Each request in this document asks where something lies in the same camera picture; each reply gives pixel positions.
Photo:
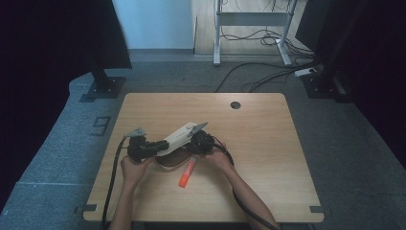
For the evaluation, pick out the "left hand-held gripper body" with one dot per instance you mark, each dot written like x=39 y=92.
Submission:
x=137 y=148

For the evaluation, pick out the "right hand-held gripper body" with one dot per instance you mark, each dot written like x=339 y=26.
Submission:
x=201 y=142

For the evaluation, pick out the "beige pencil case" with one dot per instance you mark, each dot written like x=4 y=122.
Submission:
x=177 y=140

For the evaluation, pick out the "person's left hand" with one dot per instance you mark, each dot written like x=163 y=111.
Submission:
x=134 y=171

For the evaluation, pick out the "person's right hand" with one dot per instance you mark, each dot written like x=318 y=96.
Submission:
x=218 y=159

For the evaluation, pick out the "orange highlighter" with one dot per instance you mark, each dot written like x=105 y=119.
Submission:
x=187 y=172

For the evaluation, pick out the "black table grommet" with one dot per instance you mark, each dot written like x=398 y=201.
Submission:
x=235 y=105

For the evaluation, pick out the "black stand base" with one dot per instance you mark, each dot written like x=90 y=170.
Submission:
x=105 y=87
x=322 y=86

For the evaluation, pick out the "black hanging panel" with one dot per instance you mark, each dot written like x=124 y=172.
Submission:
x=108 y=38

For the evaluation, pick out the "white power strip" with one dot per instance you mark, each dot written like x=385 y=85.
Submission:
x=304 y=72

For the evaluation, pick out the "white metal desk frame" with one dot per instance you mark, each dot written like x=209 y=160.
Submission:
x=252 y=19

